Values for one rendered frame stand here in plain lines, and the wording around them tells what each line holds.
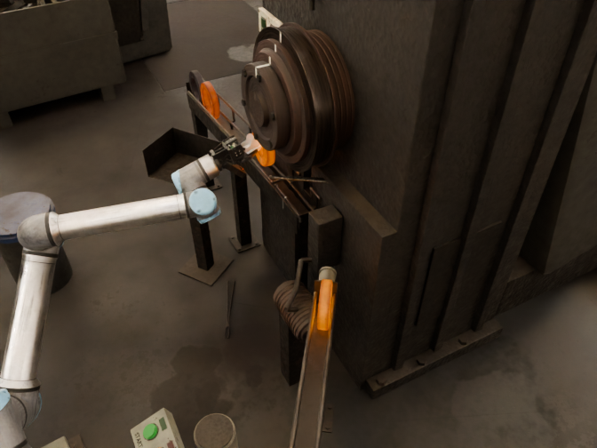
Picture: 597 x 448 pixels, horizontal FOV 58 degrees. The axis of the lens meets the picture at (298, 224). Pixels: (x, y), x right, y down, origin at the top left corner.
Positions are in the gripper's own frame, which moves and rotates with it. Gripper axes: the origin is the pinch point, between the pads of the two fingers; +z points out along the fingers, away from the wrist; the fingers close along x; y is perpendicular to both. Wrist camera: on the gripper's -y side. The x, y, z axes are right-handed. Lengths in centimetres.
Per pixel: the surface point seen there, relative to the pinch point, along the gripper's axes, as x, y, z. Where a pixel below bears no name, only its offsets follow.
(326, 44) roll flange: -25, 41, 25
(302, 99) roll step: -36, 36, 8
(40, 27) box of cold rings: 215, -6, -64
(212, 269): 23, -74, -43
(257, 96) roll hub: -20.9, 33.9, -0.4
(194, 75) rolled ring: 87, -12, -3
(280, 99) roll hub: -30.6, 35.9, 3.8
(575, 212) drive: -69, -49, 91
